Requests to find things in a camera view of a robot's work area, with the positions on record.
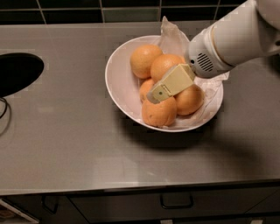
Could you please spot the orange front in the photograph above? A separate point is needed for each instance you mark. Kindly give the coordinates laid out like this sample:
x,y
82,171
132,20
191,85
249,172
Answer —
x,y
159,115

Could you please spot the dark left cabinet door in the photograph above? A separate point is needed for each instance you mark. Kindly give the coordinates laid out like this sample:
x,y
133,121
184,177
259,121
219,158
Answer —
x,y
48,209

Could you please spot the small orange centre left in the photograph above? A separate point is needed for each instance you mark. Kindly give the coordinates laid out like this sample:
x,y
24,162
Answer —
x,y
145,88

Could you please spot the dark drawer with handle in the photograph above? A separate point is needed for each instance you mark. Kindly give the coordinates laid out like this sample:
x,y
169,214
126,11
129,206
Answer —
x,y
151,206

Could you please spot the white ceramic bowl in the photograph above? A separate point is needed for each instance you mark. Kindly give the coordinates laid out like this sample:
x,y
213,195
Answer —
x,y
123,86

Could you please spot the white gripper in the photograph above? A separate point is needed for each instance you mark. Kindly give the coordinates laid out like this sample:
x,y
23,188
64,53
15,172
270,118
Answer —
x,y
202,57

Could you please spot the white crumpled paper napkin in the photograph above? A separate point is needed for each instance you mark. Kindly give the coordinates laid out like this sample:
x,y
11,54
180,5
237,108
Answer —
x,y
173,40

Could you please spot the black oval object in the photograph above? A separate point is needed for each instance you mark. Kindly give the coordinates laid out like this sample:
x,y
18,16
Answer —
x,y
18,70

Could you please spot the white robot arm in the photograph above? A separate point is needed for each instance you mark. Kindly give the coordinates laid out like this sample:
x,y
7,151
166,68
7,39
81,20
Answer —
x,y
250,31

